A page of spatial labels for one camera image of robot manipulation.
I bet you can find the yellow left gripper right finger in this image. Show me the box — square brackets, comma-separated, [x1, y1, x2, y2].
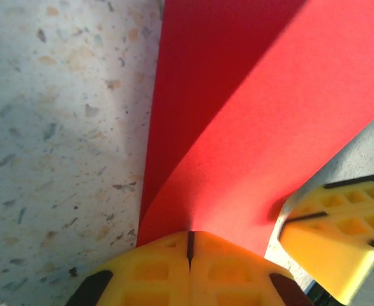
[190, 231, 315, 306]

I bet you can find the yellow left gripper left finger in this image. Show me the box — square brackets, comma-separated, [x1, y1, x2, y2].
[65, 231, 191, 306]

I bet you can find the red square paper sheet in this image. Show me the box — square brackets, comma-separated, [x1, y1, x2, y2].
[135, 0, 374, 259]

